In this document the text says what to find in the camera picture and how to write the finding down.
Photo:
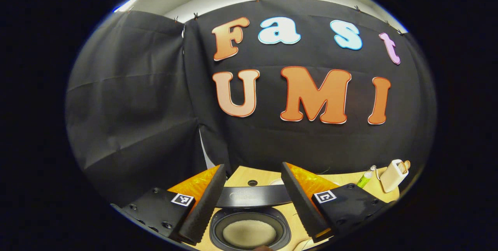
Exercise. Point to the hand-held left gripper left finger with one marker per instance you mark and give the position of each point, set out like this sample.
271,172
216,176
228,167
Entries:
202,208

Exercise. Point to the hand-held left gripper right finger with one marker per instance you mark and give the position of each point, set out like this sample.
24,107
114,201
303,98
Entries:
301,208

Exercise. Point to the dark grey rice cooker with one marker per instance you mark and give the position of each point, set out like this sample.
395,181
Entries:
253,196

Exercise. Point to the white round plate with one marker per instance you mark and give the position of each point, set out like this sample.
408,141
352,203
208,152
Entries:
277,182

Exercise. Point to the green label water bottle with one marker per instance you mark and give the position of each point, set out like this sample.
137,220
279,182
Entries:
365,179

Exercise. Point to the white toaster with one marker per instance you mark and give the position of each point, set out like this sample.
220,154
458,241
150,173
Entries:
391,177

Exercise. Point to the toast bread slice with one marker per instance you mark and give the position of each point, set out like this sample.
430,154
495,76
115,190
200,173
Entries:
402,166
407,164

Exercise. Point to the ceiling light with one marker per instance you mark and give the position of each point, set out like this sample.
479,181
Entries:
126,4

